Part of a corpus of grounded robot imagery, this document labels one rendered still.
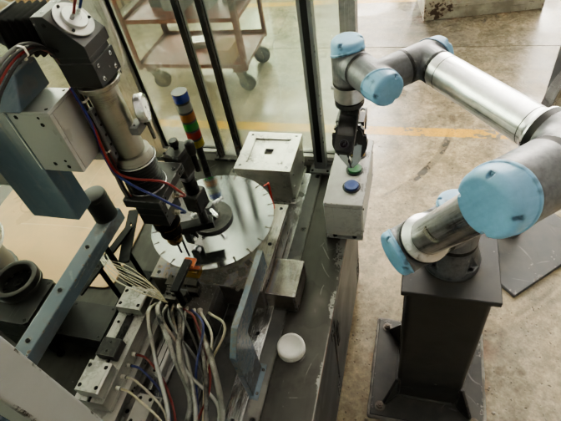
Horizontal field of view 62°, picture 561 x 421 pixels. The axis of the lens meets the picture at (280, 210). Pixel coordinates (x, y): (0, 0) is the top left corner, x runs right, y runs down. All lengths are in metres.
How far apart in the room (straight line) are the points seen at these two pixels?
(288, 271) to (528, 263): 1.36
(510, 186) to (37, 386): 0.62
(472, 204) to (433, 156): 2.01
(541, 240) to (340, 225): 1.30
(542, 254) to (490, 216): 1.63
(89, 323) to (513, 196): 1.04
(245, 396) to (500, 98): 0.83
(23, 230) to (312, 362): 1.10
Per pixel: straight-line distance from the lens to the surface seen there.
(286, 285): 1.22
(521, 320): 2.20
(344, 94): 1.11
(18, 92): 0.81
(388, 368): 1.99
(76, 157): 0.84
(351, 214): 1.30
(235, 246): 1.16
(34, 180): 0.96
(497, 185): 0.74
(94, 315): 1.34
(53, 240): 1.71
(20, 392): 0.43
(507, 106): 0.92
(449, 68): 1.01
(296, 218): 1.44
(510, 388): 2.05
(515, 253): 2.37
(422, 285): 1.30
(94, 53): 0.78
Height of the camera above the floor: 1.83
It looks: 47 degrees down
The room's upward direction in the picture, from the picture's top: 12 degrees counter-clockwise
